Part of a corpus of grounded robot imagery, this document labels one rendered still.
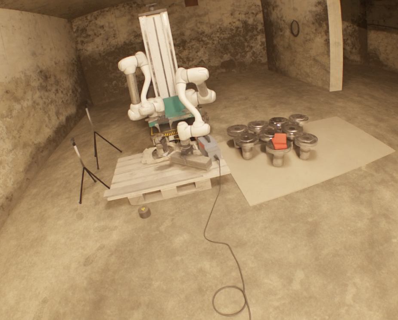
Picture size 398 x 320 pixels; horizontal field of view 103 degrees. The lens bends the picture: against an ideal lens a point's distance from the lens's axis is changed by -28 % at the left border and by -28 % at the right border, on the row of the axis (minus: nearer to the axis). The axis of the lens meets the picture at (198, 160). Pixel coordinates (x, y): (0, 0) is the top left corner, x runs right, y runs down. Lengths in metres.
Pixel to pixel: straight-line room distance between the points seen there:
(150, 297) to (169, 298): 0.13
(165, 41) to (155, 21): 0.28
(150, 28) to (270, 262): 2.67
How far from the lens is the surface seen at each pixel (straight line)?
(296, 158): 2.51
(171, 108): 2.86
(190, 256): 1.63
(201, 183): 2.07
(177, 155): 2.19
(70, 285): 1.90
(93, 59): 7.35
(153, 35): 2.83
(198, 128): 1.94
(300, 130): 2.58
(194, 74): 2.12
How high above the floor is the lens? 1.33
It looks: 31 degrees down
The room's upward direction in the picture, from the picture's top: 11 degrees counter-clockwise
